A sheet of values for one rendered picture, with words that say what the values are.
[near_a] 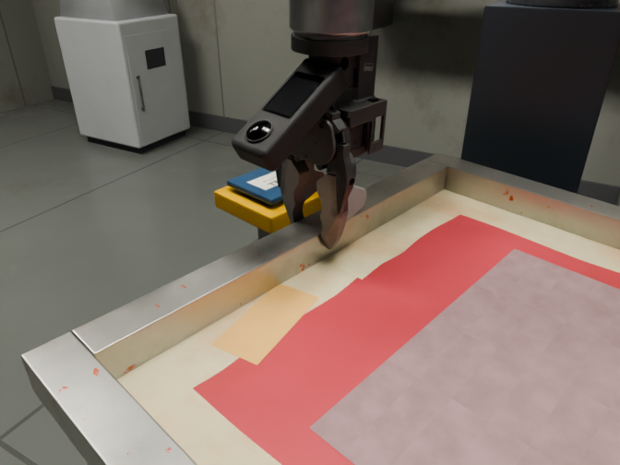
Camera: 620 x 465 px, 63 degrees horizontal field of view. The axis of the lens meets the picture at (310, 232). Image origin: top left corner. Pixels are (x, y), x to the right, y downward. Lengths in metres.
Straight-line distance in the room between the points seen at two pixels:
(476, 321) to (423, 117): 2.89
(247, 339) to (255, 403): 0.07
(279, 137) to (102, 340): 0.21
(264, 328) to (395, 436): 0.15
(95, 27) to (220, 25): 0.85
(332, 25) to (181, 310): 0.27
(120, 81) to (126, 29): 0.33
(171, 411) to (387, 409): 0.16
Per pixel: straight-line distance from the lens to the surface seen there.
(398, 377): 0.43
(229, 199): 0.75
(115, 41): 3.61
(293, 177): 0.53
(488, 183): 0.70
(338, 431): 0.39
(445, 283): 0.54
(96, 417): 0.37
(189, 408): 0.41
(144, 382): 0.43
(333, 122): 0.47
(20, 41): 5.44
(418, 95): 3.32
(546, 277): 0.58
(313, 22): 0.46
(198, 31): 4.11
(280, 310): 0.48
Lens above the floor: 1.27
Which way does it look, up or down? 29 degrees down
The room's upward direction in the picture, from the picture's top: straight up
